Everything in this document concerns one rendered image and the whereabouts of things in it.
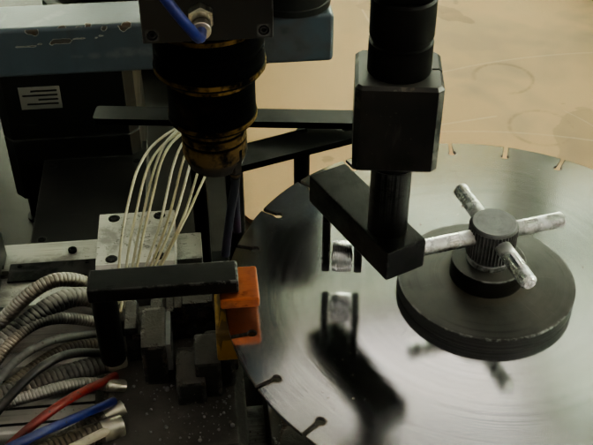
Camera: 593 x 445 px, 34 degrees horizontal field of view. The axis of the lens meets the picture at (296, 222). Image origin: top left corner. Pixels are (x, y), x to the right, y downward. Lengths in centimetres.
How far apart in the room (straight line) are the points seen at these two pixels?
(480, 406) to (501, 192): 20
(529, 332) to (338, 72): 70
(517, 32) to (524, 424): 88
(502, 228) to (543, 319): 6
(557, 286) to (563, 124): 57
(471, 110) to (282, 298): 61
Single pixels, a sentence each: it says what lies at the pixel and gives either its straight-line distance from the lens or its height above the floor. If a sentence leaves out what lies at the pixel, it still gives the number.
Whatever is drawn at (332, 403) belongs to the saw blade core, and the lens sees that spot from 55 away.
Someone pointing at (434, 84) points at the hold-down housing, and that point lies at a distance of 47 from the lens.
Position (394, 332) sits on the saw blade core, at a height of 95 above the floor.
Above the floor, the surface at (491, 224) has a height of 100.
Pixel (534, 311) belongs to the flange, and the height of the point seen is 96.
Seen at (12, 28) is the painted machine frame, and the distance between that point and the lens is 73.
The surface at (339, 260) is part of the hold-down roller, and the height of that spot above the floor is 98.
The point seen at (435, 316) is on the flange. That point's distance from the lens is 59.
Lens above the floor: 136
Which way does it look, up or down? 39 degrees down
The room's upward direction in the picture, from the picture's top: straight up
